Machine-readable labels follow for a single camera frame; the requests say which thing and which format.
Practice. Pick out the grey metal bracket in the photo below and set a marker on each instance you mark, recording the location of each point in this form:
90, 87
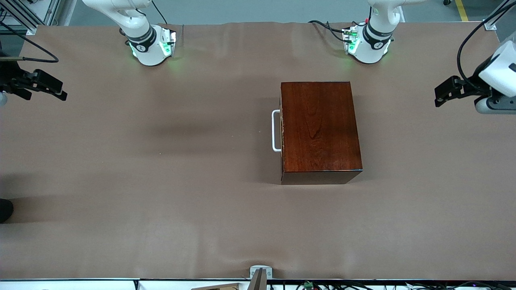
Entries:
261, 270

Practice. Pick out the dark wooden drawer cabinet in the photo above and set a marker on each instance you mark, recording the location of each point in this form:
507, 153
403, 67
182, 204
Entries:
320, 129

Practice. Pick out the black round object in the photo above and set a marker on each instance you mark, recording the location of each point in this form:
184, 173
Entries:
5, 210

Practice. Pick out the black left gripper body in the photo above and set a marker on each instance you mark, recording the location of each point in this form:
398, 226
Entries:
470, 86

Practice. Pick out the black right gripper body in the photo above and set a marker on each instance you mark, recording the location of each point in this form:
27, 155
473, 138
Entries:
9, 77

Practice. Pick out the brown table mat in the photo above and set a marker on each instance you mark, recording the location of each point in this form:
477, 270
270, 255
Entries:
201, 221

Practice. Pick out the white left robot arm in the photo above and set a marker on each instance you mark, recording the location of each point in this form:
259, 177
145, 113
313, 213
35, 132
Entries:
373, 50

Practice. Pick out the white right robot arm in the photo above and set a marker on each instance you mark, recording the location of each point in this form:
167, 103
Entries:
147, 52

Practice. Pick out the aluminium frame profile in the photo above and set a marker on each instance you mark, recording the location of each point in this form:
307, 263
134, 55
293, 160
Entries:
36, 14
498, 18

